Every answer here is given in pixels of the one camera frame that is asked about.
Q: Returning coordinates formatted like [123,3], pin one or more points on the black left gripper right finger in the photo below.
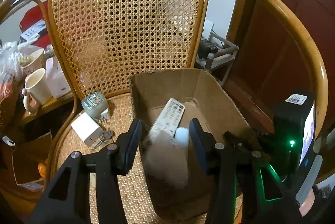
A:
[224,164]

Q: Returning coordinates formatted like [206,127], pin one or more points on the brown cardboard box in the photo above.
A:
[203,99]

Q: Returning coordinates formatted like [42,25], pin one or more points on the cardboard box of oranges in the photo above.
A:
[25,160]

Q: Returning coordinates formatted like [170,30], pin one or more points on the plastic bag of oranges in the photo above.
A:
[11,71]

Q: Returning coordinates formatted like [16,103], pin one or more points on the wooden side table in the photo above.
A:
[23,117]

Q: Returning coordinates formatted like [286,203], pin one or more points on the rattan wicker armchair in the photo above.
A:
[100,45]

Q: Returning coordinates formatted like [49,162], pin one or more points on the white bowl cup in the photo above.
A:
[32,62]

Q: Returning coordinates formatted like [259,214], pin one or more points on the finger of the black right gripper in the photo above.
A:
[241,145]
[274,203]

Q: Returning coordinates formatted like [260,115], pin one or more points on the grey metal shelf cart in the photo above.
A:
[223,58]

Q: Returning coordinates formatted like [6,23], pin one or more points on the white square adapter box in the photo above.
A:
[86,128]

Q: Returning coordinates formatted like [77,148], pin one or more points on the white ceramic mug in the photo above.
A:
[36,91]

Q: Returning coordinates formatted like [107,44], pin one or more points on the person right hand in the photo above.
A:
[308,203]

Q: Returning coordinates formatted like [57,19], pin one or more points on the pink white tissue box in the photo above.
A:
[55,78]

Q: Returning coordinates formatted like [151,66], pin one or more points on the white tube device with strap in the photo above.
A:
[166,158]

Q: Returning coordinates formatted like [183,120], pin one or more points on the red cushion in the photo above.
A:
[31,17]

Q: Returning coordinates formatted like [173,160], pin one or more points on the white tv remote control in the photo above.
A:
[167,121]

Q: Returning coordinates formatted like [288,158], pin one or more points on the black desk telephone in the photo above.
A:
[205,48]

